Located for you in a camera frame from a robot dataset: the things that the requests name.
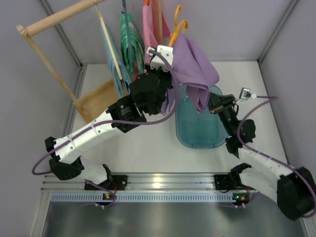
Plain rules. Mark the light blue trousers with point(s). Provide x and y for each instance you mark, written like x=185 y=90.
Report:
x=120 y=86

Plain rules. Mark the aluminium mounting rail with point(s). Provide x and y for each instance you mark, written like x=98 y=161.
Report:
x=150 y=182

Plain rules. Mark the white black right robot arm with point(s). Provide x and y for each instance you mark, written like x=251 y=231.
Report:
x=292 y=189

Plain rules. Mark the teal plastic bin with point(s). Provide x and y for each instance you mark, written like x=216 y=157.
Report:
x=194 y=130

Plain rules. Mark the pink trousers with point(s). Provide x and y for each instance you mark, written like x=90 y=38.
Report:
x=148 y=29

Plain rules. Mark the green patterned trousers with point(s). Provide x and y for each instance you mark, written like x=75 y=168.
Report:
x=132 y=45

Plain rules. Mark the white slotted cable duct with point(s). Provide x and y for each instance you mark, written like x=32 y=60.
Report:
x=144 y=197

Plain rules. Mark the light wooden hanger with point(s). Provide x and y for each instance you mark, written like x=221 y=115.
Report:
x=109 y=44

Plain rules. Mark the purple trousers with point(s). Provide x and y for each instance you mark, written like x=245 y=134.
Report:
x=194 y=70

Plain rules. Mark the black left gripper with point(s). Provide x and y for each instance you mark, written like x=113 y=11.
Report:
x=162 y=74

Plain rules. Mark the orange plastic hanger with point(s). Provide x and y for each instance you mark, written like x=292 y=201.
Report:
x=181 y=26

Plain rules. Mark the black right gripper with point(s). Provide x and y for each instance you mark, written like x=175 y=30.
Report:
x=220 y=102

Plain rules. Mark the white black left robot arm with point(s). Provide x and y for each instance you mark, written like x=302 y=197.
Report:
x=147 y=94

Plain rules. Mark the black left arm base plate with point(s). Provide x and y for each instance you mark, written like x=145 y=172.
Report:
x=115 y=183

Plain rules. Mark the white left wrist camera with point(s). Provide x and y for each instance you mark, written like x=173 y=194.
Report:
x=159 y=56

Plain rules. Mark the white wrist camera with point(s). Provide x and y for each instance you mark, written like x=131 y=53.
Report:
x=246 y=94
x=159 y=56

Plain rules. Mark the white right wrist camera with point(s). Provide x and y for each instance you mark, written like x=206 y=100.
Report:
x=246 y=94

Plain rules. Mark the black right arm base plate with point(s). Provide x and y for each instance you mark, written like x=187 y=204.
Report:
x=229 y=182

